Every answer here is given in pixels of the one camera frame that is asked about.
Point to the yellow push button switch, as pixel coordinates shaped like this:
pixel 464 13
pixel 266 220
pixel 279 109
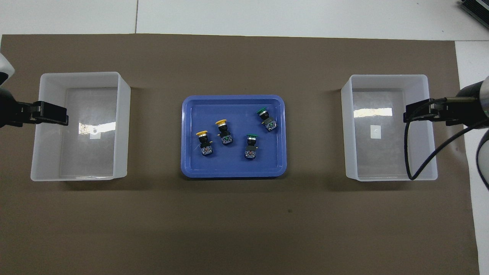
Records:
pixel 224 135
pixel 205 147

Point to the brown paper table mat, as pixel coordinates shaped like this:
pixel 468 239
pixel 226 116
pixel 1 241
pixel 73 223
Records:
pixel 244 221

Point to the white paper label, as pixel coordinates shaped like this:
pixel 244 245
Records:
pixel 94 134
pixel 376 131

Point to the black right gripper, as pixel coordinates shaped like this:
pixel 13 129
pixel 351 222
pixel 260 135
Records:
pixel 466 109

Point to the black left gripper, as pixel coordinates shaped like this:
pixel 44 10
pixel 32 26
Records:
pixel 9 110

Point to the blue plastic tray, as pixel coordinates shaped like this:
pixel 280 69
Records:
pixel 229 168

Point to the translucent white plastic box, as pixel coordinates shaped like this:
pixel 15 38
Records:
pixel 349 168
pixel 118 160

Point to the green push button switch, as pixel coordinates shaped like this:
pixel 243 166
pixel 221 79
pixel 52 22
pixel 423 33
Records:
pixel 268 121
pixel 251 147

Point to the black finned metal device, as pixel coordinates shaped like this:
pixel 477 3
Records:
pixel 477 7

